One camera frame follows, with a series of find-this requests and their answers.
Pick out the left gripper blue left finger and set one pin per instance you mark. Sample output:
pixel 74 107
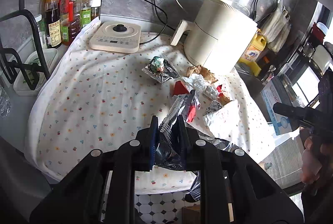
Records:
pixel 153 132

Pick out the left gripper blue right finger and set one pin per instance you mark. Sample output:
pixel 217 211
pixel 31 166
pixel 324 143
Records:
pixel 182 140

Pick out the silver foil wrapper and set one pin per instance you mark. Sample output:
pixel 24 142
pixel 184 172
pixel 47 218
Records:
pixel 167 159

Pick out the red paper carton piece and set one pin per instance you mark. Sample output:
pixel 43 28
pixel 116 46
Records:
pixel 190 101

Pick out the brown paper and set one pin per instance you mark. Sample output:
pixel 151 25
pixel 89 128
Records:
pixel 204 72

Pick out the person's right hand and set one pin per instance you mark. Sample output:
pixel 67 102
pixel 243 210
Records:
pixel 311 170

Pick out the small foil ball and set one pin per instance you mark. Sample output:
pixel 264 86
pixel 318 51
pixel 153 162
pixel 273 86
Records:
pixel 214 107

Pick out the crumpled white wrapper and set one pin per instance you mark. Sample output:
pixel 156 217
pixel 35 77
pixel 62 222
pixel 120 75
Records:
pixel 197 82

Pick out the blue white tissue box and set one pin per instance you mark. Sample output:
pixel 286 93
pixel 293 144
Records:
pixel 275 91

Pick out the green silver snack bag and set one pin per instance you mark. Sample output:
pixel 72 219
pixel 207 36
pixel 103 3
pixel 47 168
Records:
pixel 160 70

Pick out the white floral tablecloth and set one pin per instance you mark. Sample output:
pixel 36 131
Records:
pixel 100 100

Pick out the yellow detergent jug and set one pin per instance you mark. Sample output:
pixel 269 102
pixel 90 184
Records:
pixel 252 52

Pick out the cream air fryer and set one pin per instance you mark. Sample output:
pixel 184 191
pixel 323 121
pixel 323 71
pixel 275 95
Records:
pixel 217 38

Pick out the hanging plastic bags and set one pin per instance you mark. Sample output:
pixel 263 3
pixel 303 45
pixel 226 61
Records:
pixel 276 28

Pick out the cream induction cooktop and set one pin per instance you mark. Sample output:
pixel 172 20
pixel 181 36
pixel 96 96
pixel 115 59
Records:
pixel 116 37

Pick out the yellow cap green label bottle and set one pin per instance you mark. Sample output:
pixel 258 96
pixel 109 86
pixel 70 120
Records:
pixel 85 15

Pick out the dark soy sauce bottle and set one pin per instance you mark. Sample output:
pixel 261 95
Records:
pixel 52 19

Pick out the red cap oil bottle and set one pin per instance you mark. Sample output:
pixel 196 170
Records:
pixel 70 24

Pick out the black metal rack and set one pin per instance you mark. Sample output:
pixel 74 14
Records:
pixel 13 62

